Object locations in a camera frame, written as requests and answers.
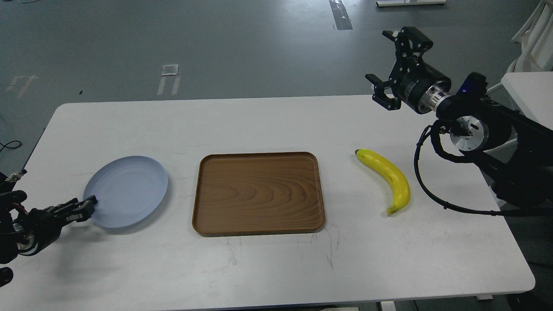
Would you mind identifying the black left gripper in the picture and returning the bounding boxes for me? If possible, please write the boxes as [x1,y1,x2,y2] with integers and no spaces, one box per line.
[13,195,98,256]

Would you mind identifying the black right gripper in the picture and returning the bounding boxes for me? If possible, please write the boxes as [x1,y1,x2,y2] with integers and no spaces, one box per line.
[365,26,451,114]

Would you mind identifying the light blue plate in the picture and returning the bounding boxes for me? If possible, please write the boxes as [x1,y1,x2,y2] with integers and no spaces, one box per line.
[83,155,168,229]

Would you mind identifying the yellow banana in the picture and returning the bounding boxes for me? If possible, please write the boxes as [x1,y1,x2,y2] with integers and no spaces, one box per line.
[354,149,411,215]

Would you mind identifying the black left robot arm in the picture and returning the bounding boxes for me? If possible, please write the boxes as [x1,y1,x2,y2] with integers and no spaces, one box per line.
[0,168,98,264]

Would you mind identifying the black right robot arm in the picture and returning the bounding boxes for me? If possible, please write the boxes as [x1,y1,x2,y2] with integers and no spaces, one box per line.
[365,26,552,217]

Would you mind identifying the white side table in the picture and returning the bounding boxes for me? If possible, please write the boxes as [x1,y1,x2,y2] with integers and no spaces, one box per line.
[501,71,553,149]

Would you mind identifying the brown wooden tray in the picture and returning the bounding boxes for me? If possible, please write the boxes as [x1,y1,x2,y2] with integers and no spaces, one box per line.
[191,152,326,237]

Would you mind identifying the white floor base plate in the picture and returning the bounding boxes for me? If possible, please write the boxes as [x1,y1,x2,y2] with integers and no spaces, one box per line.
[376,0,447,7]

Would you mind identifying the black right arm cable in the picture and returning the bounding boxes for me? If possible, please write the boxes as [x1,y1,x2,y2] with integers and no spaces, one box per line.
[413,120,553,217]

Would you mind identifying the white chair frame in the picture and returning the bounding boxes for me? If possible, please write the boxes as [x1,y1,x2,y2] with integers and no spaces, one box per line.
[506,0,553,73]

